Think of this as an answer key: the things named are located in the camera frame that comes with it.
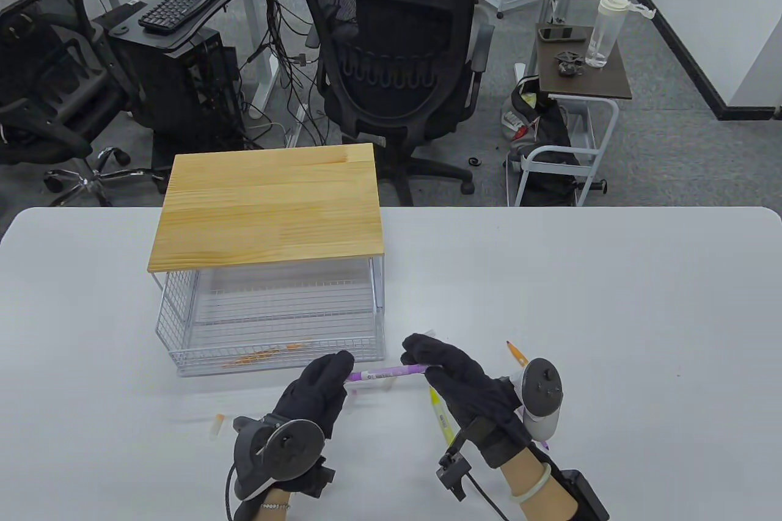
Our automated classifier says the yellow double-ended highlighter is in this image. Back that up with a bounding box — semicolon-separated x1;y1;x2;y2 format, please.
428;387;456;448

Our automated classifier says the black computer tower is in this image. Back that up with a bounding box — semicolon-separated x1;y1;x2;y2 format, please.
110;26;245;170

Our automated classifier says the person's left forearm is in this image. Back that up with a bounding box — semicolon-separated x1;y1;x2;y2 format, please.
257;487;294;521

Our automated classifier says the person's right hand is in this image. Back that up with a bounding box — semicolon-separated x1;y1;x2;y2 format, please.
400;333;532;470

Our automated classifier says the white bangle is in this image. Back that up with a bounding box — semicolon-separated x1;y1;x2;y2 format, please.
509;463;552;503

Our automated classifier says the black bag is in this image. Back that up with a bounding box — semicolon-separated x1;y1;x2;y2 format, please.
502;75;581;207

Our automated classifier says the wooden-topped white wire shelf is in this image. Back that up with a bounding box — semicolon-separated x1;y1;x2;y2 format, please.
148;143;387;360

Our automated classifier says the brown-topped white side table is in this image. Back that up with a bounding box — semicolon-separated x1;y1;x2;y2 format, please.
512;22;634;208

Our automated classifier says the black strapped forearm box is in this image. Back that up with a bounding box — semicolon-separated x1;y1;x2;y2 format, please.
544;469;610;521

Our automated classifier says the person's left hand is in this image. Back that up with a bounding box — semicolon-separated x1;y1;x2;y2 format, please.
232;350;356;521

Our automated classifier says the white wire drawer basket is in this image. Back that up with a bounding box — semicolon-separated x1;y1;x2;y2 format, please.
155;268;387;377

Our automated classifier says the tangle of black cables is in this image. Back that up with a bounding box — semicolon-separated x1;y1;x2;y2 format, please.
241;0;343;146

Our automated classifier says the clear water bottle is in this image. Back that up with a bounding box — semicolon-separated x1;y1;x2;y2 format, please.
585;0;656;68

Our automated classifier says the black mesh office chair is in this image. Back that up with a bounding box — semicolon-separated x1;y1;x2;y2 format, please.
296;0;495;207
0;0;169;207

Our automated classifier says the black cable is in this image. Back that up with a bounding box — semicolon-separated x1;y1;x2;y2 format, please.
464;475;511;521
224;463;240;521

